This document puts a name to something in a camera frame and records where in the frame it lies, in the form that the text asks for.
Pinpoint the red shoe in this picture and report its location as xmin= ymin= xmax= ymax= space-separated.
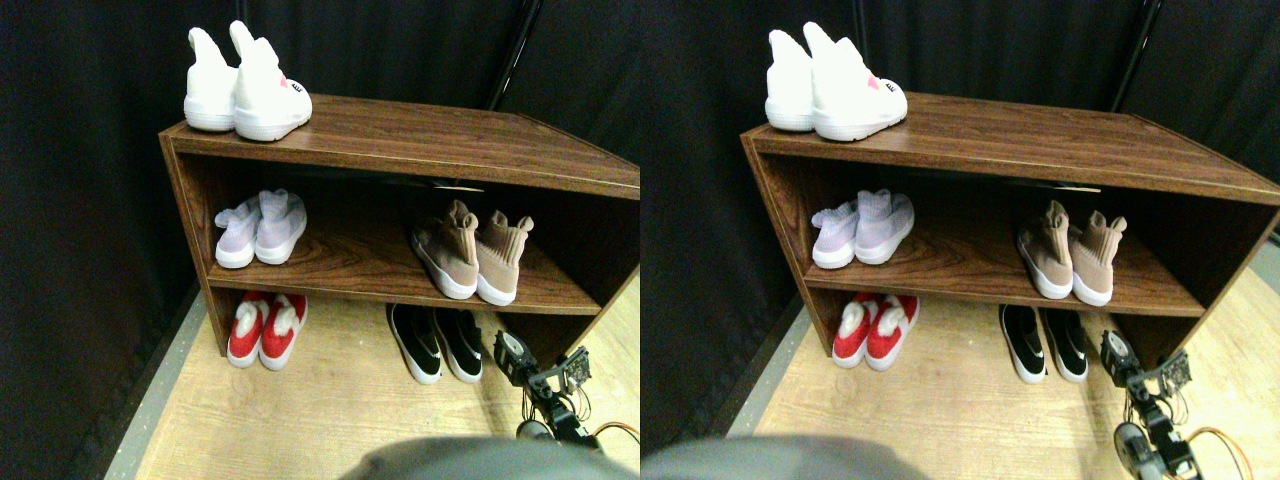
xmin=227 ymin=292 xmax=273 ymax=369
xmin=865 ymin=294 xmax=920 ymax=372
xmin=832 ymin=294 xmax=879 ymax=370
xmin=259 ymin=293 xmax=309 ymax=372

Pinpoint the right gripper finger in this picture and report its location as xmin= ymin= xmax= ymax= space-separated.
xmin=493 ymin=331 xmax=533 ymax=382
xmin=1100 ymin=331 xmax=1139 ymax=382

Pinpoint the white shoe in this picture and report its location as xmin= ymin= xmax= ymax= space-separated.
xmin=767 ymin=29 xmax=816 ymax=133
xmin=229 ymin=20 xmax=313 ymax=142
xmin=803 ymin=21 xmax=909 ymax=142
xmin=183 ymin=27 xmax=241 ymax=133

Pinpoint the tan shoe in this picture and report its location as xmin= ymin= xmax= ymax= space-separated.
xmin=475 ymin=210 xmax=535 ymax=307
xmin=1069 ymin=210 xmax=1128 ymax=307
xmin=1016 ymin=200 xmax=1075 ymax=301
xmin=411 ymin=200 xmax=480 ymax=301

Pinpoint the black shoe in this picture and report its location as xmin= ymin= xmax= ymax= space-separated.
xmin=386 ymin=303 xmax=444 ymax=386
xmin=999 ymin=304 xmax=1048 ymax=385
xmin=433 ymin=308 xmax=485 ymax=384
xmin=1040 ymin=309 xmax=1090 ymax=383

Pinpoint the lilac shoe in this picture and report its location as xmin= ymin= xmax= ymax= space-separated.
xmin=811 ymin=202 xmax=860 ymax=270
xmin=214 ymin=198 xmax=263 ymax=270
xmin=254 ymin=189 xmax=308 ymax=266
xmin=855 ymin=189 xmax=915 ymax=266

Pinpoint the brown shoe rack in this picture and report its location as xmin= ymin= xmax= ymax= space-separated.
xmin=159 ymin=94 xmax=640 ymax=366
xmin=740 ymin=92 xmax=1280 ymax=366

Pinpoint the orange wire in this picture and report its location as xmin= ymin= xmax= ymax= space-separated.
xmin=1195 ymin=426 xmax=1256 ymax=480
xmin=590 ymin=423 xmax=640 ymax=449

